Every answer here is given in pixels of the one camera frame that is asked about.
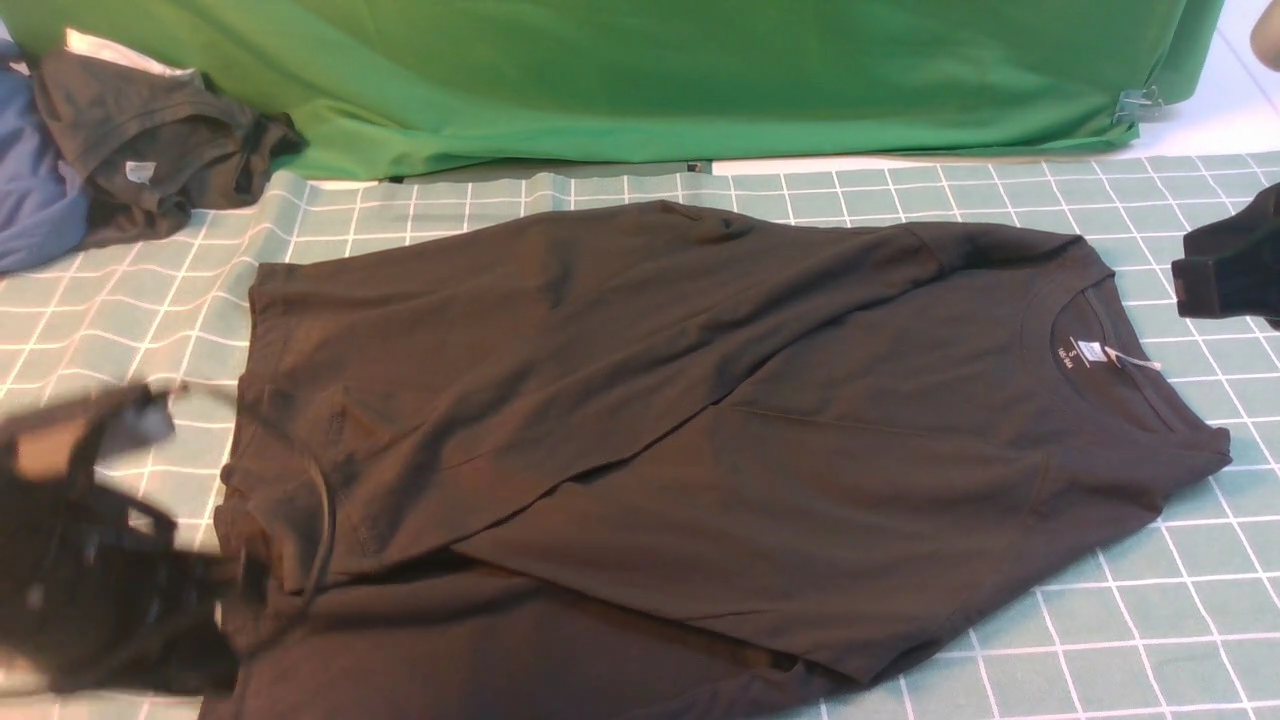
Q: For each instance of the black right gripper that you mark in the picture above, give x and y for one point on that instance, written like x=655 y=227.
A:
x=1231 y=267

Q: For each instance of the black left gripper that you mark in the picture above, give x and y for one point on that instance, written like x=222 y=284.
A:
x=95 y=596

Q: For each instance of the dark gray long-sleeved shirt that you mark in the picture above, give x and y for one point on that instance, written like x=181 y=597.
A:
x=663 y=462

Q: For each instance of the green grid table mat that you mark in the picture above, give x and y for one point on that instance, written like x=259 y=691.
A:
x=1179 y=622

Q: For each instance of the blue garment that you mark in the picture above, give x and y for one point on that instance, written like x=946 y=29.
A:
x=44 y=210

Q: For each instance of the crumpled dark gray garment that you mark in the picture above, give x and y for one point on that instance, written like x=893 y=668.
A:
x=151 y=150

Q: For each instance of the green backdrop cloth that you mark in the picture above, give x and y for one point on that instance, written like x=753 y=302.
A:
x=405 y=88

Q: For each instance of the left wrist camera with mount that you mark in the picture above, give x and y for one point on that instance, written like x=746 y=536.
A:
x=61 y=443

